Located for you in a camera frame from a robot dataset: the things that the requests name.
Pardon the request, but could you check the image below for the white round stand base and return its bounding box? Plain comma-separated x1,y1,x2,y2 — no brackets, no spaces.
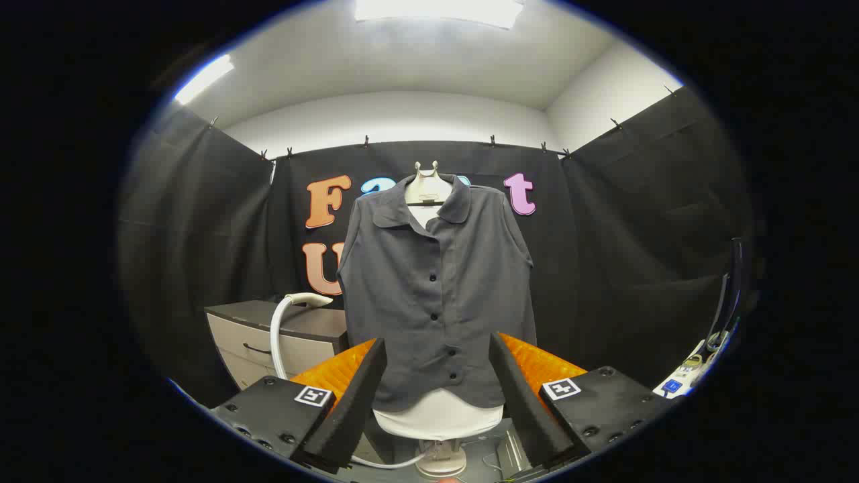
415,439,468,479

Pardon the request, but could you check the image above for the beige drawer cabinet dark top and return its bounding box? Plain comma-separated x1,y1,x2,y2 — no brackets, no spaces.
205,300,350,391

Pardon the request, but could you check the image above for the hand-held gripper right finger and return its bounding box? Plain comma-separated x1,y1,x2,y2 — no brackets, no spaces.
489,331,673,472

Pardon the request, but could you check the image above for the narrow ceiling light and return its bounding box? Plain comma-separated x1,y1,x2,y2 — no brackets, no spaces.
174,55,236,105

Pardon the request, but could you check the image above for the grey flat device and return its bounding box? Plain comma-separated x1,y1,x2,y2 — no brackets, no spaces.
495,429,535,479

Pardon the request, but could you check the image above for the black backdrop cloth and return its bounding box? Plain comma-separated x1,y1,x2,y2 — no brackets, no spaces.
117,86,759,410

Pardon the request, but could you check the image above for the white power strip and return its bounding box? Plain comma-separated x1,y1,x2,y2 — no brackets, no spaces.
654,334,724,400

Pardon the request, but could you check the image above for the white torso form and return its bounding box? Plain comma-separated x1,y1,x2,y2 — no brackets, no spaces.
372,205,504,441

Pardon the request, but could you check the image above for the row of black cloth clips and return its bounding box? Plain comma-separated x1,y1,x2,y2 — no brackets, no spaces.
208,84,675,162

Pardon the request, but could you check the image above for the large rectangular ceiling light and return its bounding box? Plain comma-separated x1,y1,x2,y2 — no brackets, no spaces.
354,0,524,30

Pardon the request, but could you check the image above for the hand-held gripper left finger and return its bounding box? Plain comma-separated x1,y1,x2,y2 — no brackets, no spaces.
210,337,389,476

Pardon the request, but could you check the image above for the white steamer hose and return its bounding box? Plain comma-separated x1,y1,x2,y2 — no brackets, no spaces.
269,295,430,469

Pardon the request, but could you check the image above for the dark grey button shirt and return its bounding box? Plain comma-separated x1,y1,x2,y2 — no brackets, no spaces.
337,173,538,413

